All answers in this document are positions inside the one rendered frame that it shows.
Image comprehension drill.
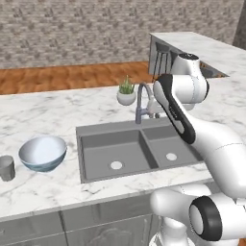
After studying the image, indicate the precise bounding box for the white and blue bowl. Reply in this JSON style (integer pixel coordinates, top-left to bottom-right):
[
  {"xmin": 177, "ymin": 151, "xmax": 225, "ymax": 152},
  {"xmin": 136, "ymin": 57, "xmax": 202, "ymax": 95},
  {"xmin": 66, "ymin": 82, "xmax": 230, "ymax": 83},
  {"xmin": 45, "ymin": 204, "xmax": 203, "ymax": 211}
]
[{"xmin": 17, "ymin": 135, "xmax": 68, "ymax": 173}]

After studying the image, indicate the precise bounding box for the grey cupboard door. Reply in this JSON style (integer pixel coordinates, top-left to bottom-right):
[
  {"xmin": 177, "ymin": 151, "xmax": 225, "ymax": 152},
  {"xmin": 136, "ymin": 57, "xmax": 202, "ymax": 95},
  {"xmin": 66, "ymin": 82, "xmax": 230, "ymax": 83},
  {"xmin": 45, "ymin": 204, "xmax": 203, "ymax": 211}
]
[{"xmin": 64, "ymin": 213, "xmax": 154, "ymax": 246}]

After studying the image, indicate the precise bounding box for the dark bar stool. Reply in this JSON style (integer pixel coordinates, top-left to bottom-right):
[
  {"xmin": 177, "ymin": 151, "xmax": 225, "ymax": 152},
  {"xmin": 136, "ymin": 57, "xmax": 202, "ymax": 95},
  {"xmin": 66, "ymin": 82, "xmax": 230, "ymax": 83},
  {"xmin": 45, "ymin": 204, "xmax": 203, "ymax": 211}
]
[{"xmin": 152, "ymin": 42, "xmax": 171, "ymax": 81}]

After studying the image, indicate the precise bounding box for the grey curved tap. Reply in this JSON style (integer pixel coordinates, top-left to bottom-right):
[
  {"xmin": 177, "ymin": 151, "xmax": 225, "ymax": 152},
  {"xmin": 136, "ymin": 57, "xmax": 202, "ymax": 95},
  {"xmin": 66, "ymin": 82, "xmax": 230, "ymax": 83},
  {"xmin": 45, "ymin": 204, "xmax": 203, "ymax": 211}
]
[{"xmin": 135, "ymin": 82, "xmax": 155, "ymax": 126}]

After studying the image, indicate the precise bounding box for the green plant in white pot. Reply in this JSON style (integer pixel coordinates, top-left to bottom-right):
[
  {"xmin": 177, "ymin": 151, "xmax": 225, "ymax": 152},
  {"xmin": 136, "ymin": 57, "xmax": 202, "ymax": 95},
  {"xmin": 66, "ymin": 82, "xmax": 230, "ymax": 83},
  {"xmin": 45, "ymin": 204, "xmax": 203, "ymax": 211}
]
[{"xmin": 115, "ymin": 75, "xmax": 137, "ymax": 107}]

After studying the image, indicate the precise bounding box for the grey glass cup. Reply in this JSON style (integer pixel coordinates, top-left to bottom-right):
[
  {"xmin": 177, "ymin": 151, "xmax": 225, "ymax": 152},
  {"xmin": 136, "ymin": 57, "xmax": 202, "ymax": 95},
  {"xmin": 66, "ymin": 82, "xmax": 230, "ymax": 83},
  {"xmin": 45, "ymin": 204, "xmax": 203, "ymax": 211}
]
[{"xmin": 0, "ymin": 155, "xmax": 16, "ymax": 183}]

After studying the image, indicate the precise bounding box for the grey drawer front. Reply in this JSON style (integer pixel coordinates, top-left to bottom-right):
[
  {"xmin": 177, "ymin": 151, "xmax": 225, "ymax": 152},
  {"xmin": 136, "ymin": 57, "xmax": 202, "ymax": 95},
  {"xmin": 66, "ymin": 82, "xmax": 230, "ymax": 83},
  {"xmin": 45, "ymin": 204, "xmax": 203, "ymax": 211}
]
[
  {"xmin": 0, "ymin": 210, "xmax": 65, "ymax": 246},
  {"xmin": 60, "ymin": 193, "xmax": 154, "ymax": 233}
]

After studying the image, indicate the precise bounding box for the grey double basin sink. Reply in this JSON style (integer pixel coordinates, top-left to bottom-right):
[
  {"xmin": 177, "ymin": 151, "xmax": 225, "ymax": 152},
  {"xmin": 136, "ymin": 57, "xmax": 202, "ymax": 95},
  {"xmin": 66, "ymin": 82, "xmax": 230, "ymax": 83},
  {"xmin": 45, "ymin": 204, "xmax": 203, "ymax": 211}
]
[{"xmin": 75, "ymin": 117, "xmax": 207, "ymax": 185}]

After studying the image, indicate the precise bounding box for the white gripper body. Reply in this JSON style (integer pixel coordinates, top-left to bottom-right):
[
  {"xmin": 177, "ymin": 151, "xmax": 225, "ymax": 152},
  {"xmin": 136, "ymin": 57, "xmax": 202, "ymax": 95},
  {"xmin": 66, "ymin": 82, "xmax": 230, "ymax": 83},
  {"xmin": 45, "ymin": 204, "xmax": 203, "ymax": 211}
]
[{"xmin": 147, "ymin": 96, "xmax": 164, "ymax": 119}]

